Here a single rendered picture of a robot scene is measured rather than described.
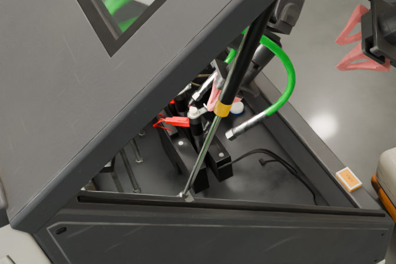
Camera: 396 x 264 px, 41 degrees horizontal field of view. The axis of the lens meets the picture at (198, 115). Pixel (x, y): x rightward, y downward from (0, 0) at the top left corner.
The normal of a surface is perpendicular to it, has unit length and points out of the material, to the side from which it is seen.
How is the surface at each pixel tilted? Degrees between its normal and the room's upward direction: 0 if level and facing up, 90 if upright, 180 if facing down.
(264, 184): 0
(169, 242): 90
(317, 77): 0
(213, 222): 90
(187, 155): 0
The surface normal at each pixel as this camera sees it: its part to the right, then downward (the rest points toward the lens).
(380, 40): 0.58, -0.32
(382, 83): -0.12, -0.66
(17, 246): 0.43, 0.64
